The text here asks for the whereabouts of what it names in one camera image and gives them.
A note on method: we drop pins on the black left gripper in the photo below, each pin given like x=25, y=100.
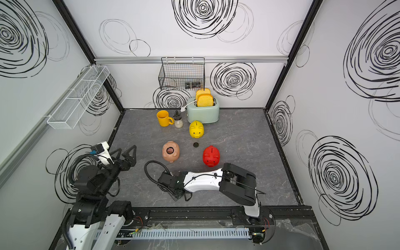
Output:
x=129, y=161

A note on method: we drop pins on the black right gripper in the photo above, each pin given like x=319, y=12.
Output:
x=174, y=197

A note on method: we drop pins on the pink piggy bank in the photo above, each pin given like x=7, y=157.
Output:
x=171, y=157

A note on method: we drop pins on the yellow piggy bank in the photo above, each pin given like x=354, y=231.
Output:
x=196, y=129

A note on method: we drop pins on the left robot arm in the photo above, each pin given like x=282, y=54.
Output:
x=93, y=223

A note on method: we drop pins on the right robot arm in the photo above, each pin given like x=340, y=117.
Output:
x=231, y=180

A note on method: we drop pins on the red piggy bank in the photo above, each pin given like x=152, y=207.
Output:
x=211, y=156

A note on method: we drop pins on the yellow ceramic mug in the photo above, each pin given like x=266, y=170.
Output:
x=164, y=118

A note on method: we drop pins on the glass sugar jar with spoon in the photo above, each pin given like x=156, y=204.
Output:
x=178, y=119

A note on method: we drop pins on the mint green toaster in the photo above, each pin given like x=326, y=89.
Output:
x=205, y=115

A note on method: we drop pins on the yellow toast slice front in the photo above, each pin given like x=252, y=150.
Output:
x=205, y=100

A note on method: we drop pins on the yellow toast slice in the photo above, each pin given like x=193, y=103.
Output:
x=205, y=100
x=201, y=92

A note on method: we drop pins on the yellow toast slice rear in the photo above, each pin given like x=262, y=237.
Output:
x=201, y=92

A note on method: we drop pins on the dark item in basket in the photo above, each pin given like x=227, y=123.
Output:
x=193, y=85

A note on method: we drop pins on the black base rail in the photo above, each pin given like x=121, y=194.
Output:
x=236, y=215

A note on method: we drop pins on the white wire shelf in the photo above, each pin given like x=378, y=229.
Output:
x=88, y=95

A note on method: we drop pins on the white slotted cable duct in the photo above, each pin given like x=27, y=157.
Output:
x=183, y=234

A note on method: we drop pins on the black wire basket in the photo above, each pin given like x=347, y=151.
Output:
x=176, y=71

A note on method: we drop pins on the black corner frame post left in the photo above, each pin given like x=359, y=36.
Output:
x=84, y=46

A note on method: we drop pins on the black corner frame post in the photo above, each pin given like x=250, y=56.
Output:
x=313, y=10
x=84, y=46

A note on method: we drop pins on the black corner frame post right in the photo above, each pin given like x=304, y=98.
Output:
x=313, y=10

